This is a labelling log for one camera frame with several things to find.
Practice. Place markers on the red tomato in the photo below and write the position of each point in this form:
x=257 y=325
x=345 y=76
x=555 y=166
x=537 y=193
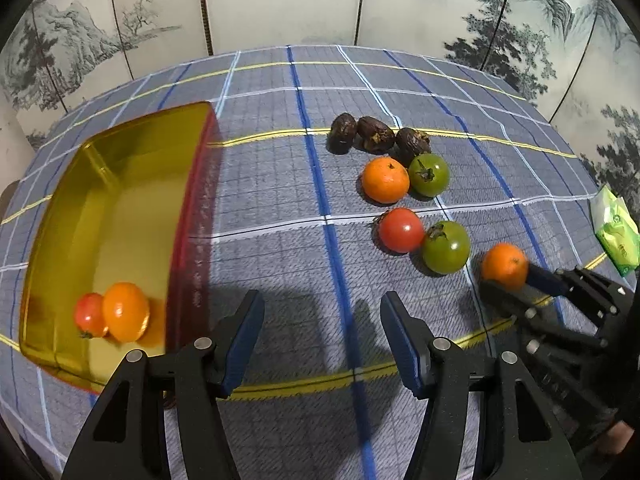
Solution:
x=89 y=315
x=401 y=230

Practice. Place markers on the grey plaid tablecloth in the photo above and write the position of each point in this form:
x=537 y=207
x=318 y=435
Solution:
x=280 y=185

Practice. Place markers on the ink landscape folding screen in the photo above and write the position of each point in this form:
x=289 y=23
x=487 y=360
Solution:
x=280 y=5

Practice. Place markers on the green tomato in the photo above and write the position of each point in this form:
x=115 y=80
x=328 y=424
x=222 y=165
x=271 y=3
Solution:
x=446 y=247
x=429 y=174

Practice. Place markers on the person's right hand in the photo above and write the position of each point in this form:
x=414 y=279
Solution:
x=617 y=437

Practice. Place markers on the green wet wipes packet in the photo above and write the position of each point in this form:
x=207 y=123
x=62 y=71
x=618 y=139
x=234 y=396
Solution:
x=617 y=230

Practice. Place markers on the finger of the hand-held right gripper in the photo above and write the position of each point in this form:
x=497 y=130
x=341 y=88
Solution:
x=547 y=281
x=505 y=300

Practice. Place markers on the smooth orange fruit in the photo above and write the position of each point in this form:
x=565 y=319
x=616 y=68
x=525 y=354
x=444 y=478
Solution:
x=126 y=311

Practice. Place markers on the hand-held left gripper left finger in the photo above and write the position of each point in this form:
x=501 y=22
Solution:
x=247 y=330

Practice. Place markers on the gold metal tin box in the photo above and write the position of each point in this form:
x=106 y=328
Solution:
x=125 y=220

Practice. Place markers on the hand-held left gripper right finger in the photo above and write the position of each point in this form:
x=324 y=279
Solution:
x=400 y=340

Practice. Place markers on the dark wrinkled passion fruit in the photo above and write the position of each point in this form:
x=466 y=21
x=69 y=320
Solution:
x=412 y=144
x=375 y=134
x=343 y=132

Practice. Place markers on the mandarin orange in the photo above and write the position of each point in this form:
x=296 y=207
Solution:
x=505 y=265
x=385 y=180

